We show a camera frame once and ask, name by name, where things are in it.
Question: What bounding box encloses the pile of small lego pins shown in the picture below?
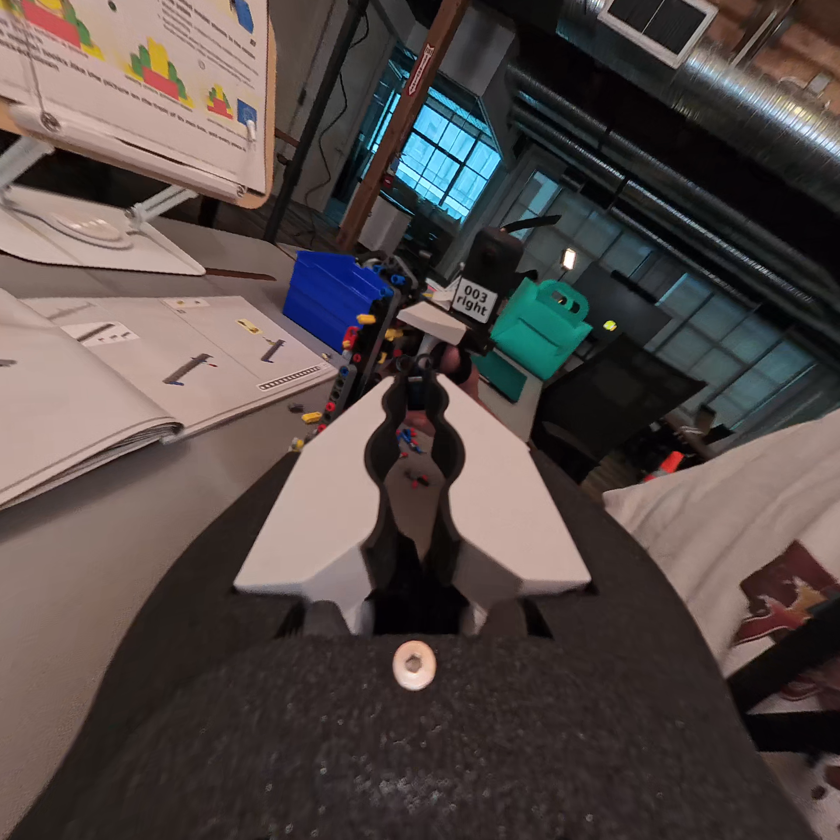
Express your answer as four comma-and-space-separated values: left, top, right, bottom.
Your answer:
392, 425, 432, 492

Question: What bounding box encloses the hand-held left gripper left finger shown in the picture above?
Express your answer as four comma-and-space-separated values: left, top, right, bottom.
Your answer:
234, 376, 422, 636

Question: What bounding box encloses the black mesh office chair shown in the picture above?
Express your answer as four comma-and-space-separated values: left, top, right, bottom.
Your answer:
532, 331, 708, 483

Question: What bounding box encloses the white air vent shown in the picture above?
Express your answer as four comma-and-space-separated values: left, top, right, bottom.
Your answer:
597, 0, 719, 70

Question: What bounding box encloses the black lanyard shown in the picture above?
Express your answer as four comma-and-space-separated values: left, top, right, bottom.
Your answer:
725, 594, 840, 756

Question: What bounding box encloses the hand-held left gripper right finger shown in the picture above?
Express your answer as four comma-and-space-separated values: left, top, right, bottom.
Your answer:
425, 374, 592, 636

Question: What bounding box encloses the white book stand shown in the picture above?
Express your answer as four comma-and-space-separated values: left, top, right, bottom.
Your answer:
0, 0, 278, 277

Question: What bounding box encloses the grey lego car chassis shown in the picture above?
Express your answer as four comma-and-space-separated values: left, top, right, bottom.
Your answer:
289, 252, 437, 454

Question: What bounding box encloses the wooden post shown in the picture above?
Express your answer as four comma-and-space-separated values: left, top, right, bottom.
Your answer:
336, 0, 470, 252

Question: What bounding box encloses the large paned window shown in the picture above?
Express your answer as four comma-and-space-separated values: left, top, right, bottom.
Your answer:
394, 98, 503, 221

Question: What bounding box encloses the black tripod pole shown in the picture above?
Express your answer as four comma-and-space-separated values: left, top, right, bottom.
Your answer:
262, 0, 370, 244

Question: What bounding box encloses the person's right hand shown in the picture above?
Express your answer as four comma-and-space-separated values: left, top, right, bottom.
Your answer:
406, 344, 504, 437

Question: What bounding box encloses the open lego instruction booklet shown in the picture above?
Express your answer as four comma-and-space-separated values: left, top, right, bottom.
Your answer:
0, 287, 339, 513

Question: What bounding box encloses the brick picture instruction sheet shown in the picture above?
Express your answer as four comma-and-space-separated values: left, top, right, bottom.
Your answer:
0, 0, 271, 198

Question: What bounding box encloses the teal felt bag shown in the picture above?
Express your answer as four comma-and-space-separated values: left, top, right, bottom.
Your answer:
489, 279, 595, 382

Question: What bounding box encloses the dark wall screen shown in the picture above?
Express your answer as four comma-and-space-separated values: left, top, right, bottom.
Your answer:
571, 262, 673, 345

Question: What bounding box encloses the silver air duct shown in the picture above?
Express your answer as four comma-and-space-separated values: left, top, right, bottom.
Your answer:
508, 0, 840, 217

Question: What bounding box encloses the blue storage bin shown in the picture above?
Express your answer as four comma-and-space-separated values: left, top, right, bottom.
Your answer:
283, 249, 395, 355

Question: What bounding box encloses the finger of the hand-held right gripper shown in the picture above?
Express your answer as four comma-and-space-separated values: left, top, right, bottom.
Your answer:
397, 303, 468, 358

